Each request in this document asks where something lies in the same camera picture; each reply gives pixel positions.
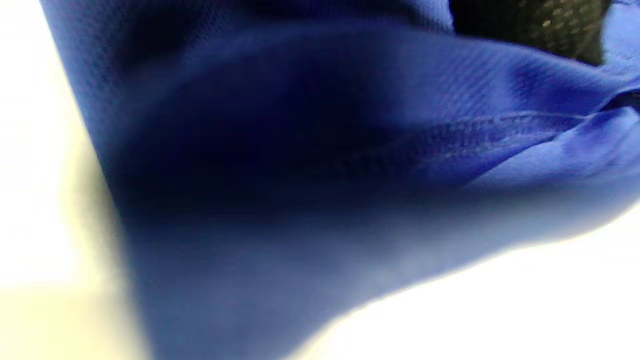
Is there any person's left hand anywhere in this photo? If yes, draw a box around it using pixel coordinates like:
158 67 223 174
449 0 613 67

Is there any blue t-shirt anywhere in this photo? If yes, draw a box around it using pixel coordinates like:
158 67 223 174
40 0 640 360

